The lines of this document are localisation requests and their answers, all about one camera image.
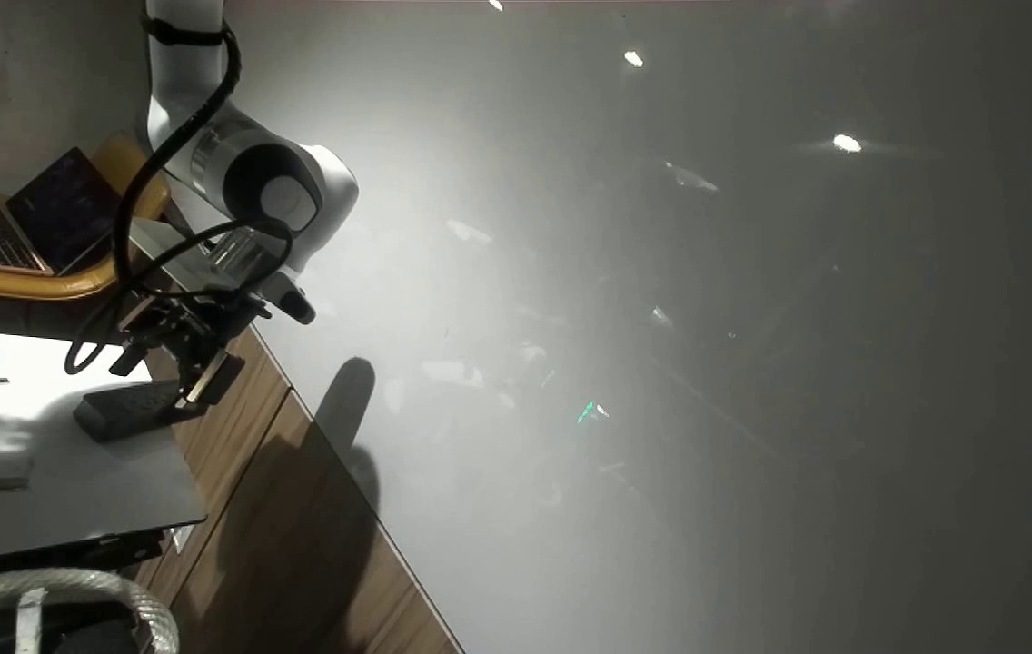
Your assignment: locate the yellow wooden chair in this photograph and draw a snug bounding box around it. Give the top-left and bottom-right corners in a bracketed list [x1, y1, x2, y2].
[0, 136, 177, 310]

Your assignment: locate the large white whiteboard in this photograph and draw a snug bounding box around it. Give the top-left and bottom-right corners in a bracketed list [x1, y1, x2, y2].
[223, 0, 1032, 654]

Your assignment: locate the white table at right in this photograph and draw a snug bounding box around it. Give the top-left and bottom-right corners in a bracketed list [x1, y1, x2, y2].
[0, 322, 211, 574]

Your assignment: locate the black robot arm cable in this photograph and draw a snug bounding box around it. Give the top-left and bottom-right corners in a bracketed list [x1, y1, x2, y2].
[60, 16, 307, 380]

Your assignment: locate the open dark laptop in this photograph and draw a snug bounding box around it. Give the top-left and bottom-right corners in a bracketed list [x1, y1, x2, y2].
[0, 140, 127, 280]

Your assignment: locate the black felt whiteboard duster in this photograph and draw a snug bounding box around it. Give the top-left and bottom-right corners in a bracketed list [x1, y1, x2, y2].
[70, 373, 198, 448]

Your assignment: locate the white rope coil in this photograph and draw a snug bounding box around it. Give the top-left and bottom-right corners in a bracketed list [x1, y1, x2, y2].
[0, 564, 185, 654]

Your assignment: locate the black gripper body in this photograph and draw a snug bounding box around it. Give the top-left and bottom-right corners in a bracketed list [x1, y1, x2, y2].
[139, 288, 274, 355]

